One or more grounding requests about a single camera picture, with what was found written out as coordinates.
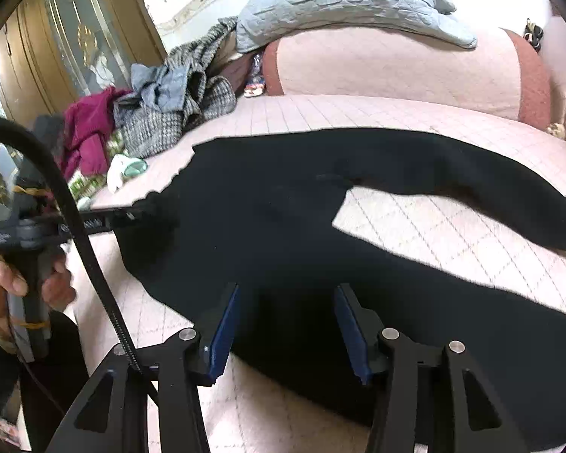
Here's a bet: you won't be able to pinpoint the black pants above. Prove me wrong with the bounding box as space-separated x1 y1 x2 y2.
116 128 566 451

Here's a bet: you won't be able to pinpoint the person's left hand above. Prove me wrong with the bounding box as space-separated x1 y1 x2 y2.
0 253 77 355

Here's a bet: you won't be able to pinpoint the green floral bedsheet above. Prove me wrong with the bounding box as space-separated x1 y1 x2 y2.
68 130 125 210

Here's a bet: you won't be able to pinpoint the white green small cloth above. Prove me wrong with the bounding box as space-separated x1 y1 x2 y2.
106 153 148 192

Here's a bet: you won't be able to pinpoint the pink quilted mattress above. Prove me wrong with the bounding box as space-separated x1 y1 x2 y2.
97 95 566 452

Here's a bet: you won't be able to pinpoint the grey checked garment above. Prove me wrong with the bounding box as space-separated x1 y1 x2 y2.
113 17 237 159

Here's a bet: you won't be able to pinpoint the maroon garment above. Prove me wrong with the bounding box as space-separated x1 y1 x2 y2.
60 86 129 181

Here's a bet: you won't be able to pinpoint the blue grey cloth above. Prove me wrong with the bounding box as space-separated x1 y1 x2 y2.
113 62 206 116

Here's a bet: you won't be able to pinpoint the wooden wardrobe with mirror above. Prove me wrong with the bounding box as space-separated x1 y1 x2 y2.
0 0 169 220

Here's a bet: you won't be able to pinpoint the colourful small packet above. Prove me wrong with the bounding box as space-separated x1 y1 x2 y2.
243 52 266 98

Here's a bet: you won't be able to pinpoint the pink maroon bolster pillow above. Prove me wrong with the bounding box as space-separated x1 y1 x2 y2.
263 27 551 130

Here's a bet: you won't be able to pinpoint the grey quilted blanket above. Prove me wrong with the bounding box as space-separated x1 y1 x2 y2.
236 0 477 53

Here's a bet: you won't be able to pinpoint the black patterned slippers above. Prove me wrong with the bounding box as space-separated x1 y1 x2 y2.
523 18 544 52

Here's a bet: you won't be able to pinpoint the black cable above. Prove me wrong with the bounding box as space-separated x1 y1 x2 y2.
0 113 160 406

